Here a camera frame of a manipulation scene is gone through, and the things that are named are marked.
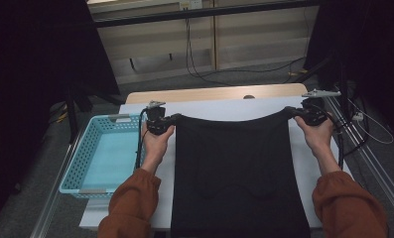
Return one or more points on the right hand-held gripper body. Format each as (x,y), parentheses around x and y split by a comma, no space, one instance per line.
(313,114)

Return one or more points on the light blue plastic basket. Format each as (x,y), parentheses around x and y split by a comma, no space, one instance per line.
(108,158)

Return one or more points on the person's left hand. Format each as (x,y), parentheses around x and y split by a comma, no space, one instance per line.
(156,145)

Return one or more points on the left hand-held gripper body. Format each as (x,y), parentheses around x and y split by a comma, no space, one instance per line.
(156,120)

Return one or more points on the round table grommet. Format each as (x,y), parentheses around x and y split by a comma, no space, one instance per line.
(249,96)

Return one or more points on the white wall socket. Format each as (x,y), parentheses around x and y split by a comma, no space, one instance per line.
(191,4)

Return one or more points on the black curtain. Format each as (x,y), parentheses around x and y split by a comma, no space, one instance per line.
(26,82)
(376,49)

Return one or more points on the black stand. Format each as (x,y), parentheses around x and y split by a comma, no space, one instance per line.
(344,79)
(72,122)

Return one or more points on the black sleeveless vest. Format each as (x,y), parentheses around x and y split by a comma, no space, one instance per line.
(234,172)

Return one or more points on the white power strip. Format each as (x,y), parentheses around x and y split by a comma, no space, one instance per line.
(358,116)

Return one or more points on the beige cabinet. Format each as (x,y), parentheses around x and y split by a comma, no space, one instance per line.
(257,43)

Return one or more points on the white table cover board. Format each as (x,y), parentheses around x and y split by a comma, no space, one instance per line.
(237,110)

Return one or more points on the black metal bar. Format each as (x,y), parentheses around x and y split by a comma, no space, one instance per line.
(201,13)

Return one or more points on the person's right hand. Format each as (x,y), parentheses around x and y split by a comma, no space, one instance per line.
(317,139)

